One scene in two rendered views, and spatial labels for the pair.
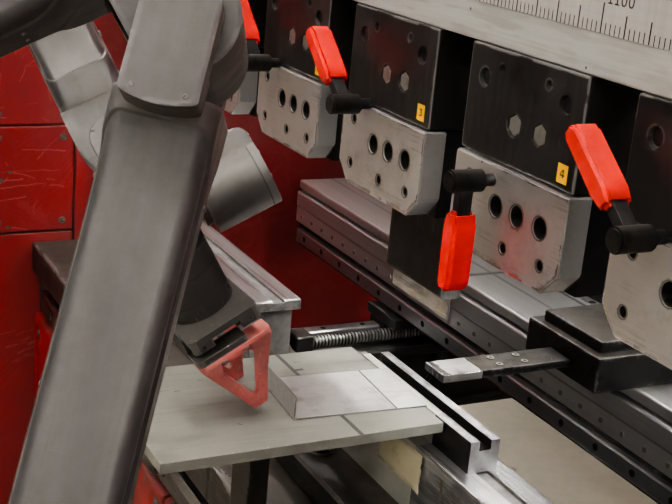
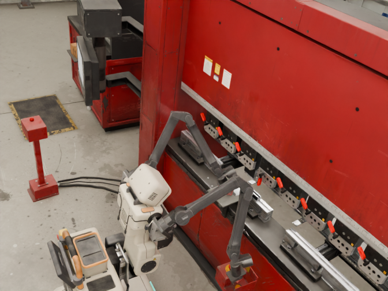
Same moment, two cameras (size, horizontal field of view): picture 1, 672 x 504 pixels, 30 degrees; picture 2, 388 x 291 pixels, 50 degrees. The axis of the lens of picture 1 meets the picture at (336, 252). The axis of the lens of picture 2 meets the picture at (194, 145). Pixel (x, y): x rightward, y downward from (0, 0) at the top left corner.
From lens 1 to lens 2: 1.84 m
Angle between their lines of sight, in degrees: 20
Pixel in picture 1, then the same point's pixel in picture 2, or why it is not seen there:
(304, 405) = (235, 193)
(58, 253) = (170, 144)
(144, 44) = (246, 195)
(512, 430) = not seen: hidden behind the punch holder
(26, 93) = (165, 118)
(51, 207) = not seen: hidden behind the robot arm
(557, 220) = (273, 182)
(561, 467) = not seen: hidden behind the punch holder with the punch
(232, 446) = (230, 202)
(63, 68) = (211, 161)
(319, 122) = (234, 150)
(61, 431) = (238, 226)
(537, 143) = (271, 172)
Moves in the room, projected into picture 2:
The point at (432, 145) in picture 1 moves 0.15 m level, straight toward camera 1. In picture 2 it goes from (254, 163) to (258, 178)
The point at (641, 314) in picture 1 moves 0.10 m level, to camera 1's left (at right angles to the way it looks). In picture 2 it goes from (283, 196) to (267, 196)
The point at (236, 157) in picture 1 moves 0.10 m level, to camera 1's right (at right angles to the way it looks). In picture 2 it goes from (231, 170) to (247, 171)
